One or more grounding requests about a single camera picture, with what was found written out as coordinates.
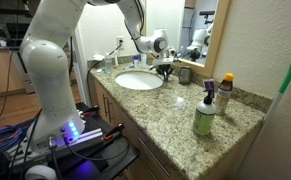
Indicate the aluminium extrusion rail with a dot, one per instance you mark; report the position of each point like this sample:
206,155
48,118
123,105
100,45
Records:
55,146

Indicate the folded paper leaflet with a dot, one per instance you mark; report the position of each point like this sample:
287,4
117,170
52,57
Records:
98,57

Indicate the orange cap spray can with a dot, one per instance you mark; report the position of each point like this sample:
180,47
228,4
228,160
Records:
224,93

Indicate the tall white slim tube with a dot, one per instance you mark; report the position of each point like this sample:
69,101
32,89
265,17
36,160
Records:
143,59

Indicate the wall power outlet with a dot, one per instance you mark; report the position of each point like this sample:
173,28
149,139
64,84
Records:
120,41

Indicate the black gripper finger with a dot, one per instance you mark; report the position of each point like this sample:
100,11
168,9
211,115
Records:
168,72
160,72

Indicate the cabinet drawer handle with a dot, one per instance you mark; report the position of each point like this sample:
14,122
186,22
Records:
109,111
104,104

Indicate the blue cap small bottle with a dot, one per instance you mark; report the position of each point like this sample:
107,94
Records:
136,61

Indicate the grey metal cup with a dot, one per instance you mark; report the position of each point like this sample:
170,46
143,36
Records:
185,75

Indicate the orange black clamp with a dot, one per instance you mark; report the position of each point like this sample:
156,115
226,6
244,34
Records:
85,113
109,135

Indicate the wood framed mirror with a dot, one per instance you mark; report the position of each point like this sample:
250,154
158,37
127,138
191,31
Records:
194,28

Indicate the orange black clamp near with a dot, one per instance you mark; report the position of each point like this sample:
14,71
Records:
109,135

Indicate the clear plastic water bottle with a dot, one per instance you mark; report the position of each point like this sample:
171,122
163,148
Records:
108,63

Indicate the orange black clamp far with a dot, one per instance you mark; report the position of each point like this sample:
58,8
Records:
85,113

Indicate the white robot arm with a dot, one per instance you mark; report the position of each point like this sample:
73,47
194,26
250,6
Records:
42,51

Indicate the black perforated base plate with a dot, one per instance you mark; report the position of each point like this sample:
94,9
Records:
98,161

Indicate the green soap pump bottle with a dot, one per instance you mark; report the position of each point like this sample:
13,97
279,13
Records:
205,110

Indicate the green white mop handle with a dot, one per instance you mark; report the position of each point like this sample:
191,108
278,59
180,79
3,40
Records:
276,99

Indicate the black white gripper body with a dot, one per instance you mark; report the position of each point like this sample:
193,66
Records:
166,57

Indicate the white oval sink basin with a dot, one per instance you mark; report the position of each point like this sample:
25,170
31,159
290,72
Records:
138,80

